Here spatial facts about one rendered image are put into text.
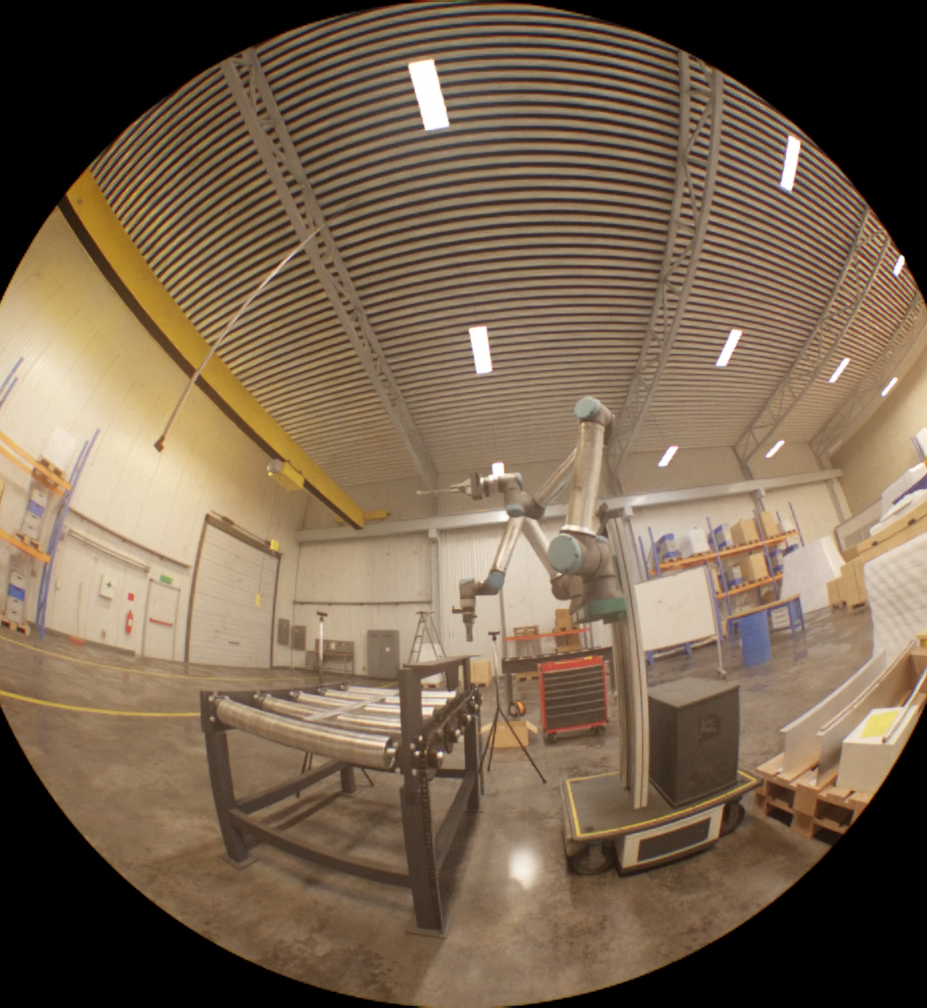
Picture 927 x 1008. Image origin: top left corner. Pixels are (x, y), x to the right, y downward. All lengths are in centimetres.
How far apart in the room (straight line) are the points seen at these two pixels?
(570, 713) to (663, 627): 272
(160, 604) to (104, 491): 345
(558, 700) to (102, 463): 1063
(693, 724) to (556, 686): 234
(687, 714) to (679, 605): 446
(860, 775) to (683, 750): 85
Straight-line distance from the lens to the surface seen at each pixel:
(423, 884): 136
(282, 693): 197
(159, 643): 1058
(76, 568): 959
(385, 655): 1196
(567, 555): 119
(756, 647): 626
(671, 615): 587
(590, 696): 374
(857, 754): 164
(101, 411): 1035
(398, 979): 143
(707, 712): 157
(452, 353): 912
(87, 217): 781
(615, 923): 158
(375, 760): 111
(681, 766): 160
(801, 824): 194
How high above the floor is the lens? 122
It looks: 26 degrees up
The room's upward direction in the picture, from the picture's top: 3 degrees counter-clockwise
